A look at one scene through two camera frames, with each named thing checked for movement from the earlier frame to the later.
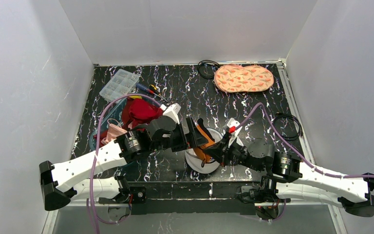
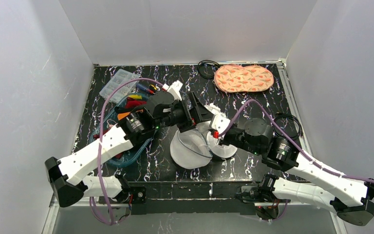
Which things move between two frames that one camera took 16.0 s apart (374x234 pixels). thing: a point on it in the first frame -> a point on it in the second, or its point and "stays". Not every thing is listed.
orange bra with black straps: [199, 152] -> [122, 112]
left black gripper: [190, 131] -> [190, 114]
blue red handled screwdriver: [142, 87] stays
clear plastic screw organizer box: [121, 84] stays
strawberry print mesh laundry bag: [236, 78] stays
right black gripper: [225, 150] -> [224, 139]
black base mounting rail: [193, 198] stays
